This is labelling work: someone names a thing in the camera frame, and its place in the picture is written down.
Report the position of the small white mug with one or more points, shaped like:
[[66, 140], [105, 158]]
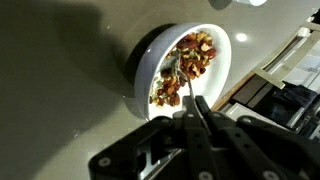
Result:
[[250, 2]]

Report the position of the metal spoon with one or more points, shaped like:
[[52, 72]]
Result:
[[171, 63]]

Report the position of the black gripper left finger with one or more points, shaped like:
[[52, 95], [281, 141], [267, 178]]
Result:
[[196, 150]]

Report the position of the white bowl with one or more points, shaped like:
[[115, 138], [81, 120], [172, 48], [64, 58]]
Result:
[[213, 83]]

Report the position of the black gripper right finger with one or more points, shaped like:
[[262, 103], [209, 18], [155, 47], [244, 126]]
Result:
[[240, 143]]

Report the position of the mixed nuts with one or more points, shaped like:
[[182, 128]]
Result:
[[195, 53]]

